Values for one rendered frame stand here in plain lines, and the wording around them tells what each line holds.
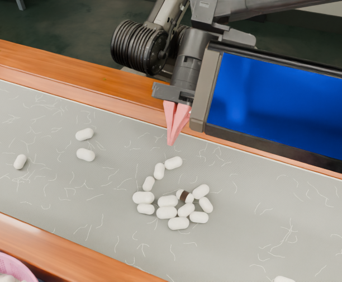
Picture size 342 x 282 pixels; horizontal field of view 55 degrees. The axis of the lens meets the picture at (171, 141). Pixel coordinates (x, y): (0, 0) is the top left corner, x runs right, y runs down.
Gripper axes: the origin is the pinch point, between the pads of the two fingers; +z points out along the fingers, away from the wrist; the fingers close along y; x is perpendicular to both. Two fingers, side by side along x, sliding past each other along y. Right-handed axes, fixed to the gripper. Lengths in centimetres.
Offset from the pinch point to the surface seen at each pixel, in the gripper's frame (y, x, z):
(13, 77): -45.9, 11.7, -4.8
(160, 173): -0.9, 2.6, 6.4
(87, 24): -122, 156, -64
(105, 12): -117, 168, -80
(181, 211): 5.4, -1.2, 11.1
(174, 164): 0.7, 4.6, 4.3
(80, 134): -20.0, 4.2, 3.6
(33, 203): -20.6, -4.5, 17.5
